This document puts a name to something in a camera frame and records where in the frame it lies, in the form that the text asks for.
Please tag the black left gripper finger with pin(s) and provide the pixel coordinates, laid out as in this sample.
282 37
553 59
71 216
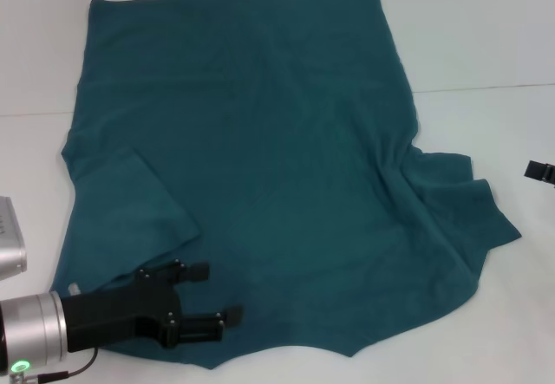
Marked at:
200 271
199 327

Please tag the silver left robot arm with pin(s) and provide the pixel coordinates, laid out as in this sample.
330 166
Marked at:
34 327

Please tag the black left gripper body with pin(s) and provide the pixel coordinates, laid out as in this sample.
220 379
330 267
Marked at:
112 310

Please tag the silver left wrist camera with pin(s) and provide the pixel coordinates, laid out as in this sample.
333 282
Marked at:
11 245

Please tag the teal blue shirt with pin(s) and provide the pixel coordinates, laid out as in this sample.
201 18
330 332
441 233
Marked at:
282 141

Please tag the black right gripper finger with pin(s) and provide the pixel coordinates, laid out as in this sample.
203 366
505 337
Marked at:
534 170

